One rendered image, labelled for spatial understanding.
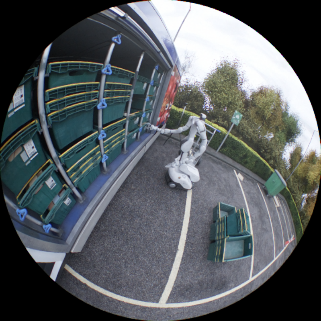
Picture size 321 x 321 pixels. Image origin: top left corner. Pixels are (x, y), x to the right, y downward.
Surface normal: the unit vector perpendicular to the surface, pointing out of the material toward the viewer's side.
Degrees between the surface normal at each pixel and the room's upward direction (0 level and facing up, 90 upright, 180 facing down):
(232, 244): 21
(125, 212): 0
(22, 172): 91
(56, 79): 94
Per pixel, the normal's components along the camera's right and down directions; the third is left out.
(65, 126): 0.90, 0.43
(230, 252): -0.08, -0.83
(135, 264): 0.26, -0.73
